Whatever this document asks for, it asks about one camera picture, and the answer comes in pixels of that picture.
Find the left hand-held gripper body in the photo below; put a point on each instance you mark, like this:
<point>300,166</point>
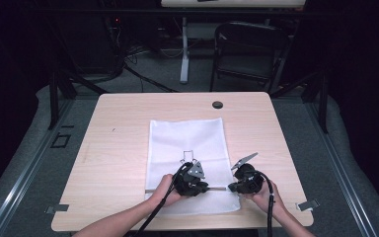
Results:
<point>190,184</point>

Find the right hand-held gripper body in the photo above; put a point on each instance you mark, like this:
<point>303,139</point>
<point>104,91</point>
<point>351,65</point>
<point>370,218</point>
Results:
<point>248,181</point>

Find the black folding chair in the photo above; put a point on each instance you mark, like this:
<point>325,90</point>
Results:
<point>248,49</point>

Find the grey metal corner bracket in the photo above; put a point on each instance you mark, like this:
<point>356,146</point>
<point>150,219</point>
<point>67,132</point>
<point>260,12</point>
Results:
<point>307,205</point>
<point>57,208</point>

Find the person's left hand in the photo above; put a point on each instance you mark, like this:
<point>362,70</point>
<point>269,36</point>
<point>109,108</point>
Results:
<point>164,192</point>

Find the dark equipment with red light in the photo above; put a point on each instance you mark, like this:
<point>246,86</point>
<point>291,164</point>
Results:
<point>115,24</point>

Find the white mesh cloth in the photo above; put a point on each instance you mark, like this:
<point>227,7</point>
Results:
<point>184,138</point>

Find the aluminium floor rail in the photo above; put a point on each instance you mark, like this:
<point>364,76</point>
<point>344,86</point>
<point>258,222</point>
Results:
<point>23,174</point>
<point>339,171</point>

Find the white table leg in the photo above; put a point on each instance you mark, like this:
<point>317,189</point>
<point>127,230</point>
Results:
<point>185,56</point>

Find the black metal frame stand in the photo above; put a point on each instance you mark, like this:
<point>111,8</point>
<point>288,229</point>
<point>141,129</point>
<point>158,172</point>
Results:
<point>323,102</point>
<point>54,98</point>

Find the person's right hand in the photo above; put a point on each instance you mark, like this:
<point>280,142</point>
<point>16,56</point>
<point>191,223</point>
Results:
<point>265,199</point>

